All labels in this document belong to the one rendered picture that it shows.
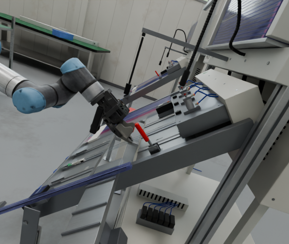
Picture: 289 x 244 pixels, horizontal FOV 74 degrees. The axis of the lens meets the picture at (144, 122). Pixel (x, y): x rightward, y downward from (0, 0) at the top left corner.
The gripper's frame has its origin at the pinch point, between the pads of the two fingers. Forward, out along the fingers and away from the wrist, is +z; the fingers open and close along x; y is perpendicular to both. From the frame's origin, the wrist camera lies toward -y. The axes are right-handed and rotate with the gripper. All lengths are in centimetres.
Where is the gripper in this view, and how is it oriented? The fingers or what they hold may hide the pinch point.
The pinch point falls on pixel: (129, 140)
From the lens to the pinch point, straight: 75.1
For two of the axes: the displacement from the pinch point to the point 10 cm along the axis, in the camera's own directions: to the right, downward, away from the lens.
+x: 1.0, -3.4, 9.3
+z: 6.3, 7.5, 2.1
